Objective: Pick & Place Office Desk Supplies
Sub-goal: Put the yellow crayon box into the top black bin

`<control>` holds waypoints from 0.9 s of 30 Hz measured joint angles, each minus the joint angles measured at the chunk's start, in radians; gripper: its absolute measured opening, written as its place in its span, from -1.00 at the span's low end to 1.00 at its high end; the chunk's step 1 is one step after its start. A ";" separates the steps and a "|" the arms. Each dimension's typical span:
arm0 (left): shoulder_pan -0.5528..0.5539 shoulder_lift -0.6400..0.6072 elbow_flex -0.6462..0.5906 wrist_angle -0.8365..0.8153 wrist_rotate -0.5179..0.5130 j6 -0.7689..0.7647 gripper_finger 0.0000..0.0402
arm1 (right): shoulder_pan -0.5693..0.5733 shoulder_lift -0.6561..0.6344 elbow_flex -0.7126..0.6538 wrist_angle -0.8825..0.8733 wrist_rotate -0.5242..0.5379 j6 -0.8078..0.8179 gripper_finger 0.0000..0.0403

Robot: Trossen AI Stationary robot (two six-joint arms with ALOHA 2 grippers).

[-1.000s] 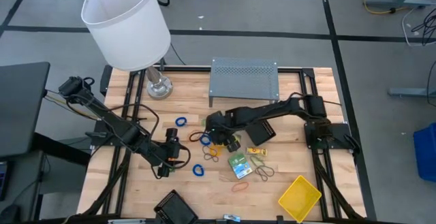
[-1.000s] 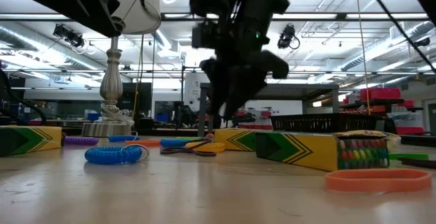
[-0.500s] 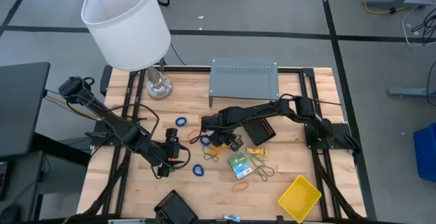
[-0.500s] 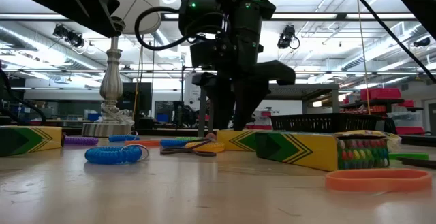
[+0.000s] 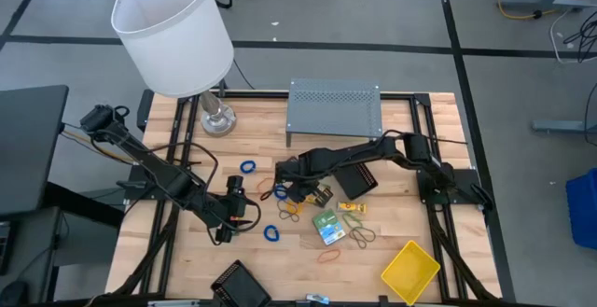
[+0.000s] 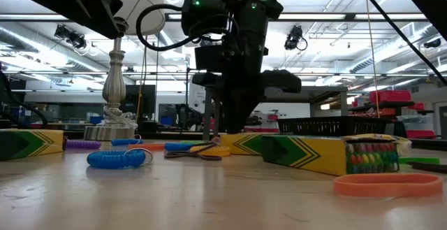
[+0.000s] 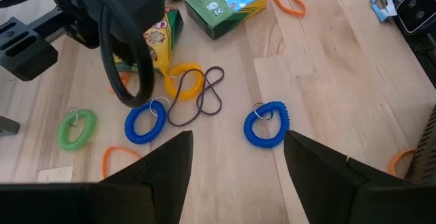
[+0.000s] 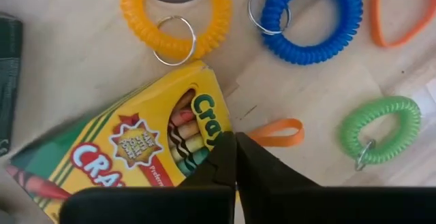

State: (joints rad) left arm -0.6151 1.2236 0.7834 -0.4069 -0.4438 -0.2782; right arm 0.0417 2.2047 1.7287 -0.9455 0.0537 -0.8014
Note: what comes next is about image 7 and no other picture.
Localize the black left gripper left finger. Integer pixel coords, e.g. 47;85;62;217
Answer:
0;131;194;224

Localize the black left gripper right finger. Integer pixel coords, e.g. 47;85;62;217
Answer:
283;130;436;224

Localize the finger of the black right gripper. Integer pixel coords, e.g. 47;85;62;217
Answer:
0;115;20;137
0;16;59;82

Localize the yellow Crayola crayon box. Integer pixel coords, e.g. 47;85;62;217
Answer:
114;6;185;78

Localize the green coil wrist keychain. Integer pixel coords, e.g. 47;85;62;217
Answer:
56;106;98;152

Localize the blue coil wrist keychain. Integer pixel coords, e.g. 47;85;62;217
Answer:
124;97;168;146
243;101;291;149

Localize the green Crayola crayon box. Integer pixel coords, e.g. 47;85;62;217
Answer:
183;0;268;41

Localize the yellow coil wrist keychain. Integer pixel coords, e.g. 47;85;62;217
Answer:
164;63;206;101

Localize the dark purple rubber band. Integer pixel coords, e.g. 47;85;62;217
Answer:
166;65;225;127

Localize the black slotted plastic basket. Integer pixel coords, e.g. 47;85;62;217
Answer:
404;103;436;187

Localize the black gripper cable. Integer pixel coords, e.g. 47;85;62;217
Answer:
73;0;156;109

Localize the black white-rimmed depth camera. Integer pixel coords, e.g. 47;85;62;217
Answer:
396;0;436;35

